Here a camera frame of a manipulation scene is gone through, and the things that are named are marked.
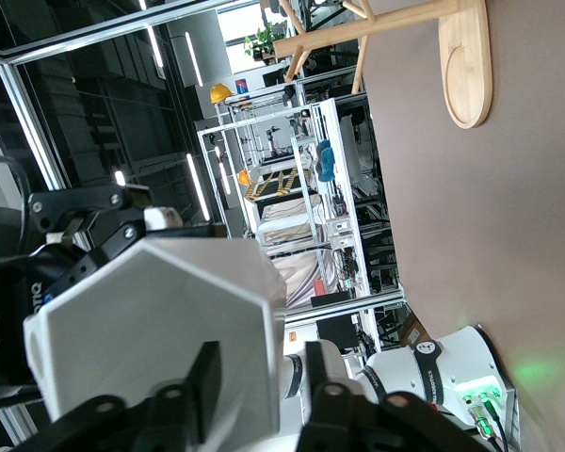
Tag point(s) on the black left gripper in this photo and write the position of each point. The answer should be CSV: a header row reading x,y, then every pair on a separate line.
x,y
9,306

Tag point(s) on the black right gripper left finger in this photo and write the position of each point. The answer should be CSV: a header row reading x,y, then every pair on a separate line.
x,y
169,419

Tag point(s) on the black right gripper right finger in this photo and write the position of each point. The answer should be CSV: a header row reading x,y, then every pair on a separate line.
x,y
358,424

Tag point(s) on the white angular faceted cup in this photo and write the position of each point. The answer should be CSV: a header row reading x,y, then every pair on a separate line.
x,y
160,306

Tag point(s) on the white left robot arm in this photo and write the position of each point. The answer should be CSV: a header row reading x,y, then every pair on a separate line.
x,y
452,362

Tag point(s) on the wooden cup rack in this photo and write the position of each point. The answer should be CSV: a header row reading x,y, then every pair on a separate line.
x,y
471,70

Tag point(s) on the brown cardboard box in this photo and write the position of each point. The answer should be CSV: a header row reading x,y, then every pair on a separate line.
x,y
412,329

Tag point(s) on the yellow hard hat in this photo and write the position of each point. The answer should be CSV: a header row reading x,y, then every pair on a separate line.
x,y
244,178
220,93

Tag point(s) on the black yellow striped board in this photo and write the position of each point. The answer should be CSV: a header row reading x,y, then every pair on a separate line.
x,y
282,183

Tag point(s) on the red and blue sign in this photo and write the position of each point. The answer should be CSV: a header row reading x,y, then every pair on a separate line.
x,y
242,87

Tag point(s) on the blue soft object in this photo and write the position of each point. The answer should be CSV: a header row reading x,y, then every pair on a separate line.
x,y
326,162

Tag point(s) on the green potted plant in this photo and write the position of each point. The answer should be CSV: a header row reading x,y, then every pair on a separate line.
x,y
263,40

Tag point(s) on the white metal shelving frame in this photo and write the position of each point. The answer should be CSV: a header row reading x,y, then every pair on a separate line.
x,y
332,141

